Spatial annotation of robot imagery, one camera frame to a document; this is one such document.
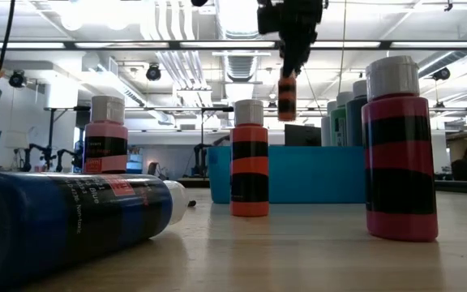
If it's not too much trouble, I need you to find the teal plastic bin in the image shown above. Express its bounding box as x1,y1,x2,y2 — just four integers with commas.
205,145,366,204

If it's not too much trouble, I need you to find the black aluminium table frame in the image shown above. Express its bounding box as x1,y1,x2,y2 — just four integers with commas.
175,177,467,195

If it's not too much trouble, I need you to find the small pink paint bottle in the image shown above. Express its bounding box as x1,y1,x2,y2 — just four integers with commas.
83,95,129,175

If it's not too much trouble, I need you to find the small blue paint bottle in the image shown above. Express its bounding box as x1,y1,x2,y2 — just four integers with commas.
0,172,191,291

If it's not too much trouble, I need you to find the small magenta paint bottle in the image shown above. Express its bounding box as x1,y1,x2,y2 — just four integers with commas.
361,55,439,243

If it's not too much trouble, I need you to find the black overhead beam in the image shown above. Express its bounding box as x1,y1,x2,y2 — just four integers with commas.
0,39,467,52

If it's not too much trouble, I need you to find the black light stand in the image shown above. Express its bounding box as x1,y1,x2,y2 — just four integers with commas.
43,105,92,174

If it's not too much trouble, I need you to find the white table lamp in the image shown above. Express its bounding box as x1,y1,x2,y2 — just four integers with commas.
4,130,29,171

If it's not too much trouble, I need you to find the large green paint bottle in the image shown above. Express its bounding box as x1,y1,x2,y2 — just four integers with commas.
329,91,355,148

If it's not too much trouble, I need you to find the silver ventilation duct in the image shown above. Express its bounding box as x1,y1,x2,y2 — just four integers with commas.
213,0,272,84

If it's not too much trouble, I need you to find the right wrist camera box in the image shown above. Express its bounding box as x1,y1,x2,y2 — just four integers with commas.
256,2,284,36

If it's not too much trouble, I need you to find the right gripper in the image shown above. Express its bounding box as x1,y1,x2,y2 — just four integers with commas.
278,0,323,78

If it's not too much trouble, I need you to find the black ceiling spotlight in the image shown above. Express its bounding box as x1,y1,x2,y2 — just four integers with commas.
431,67,452,81
8,70,27,89
145,62,162,82

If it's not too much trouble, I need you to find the black monitor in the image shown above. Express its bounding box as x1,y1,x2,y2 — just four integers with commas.
284,123,323,148

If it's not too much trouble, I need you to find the small orange paint bottle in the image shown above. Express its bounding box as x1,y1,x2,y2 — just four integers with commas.
229,99,270,218
277,72,298,122

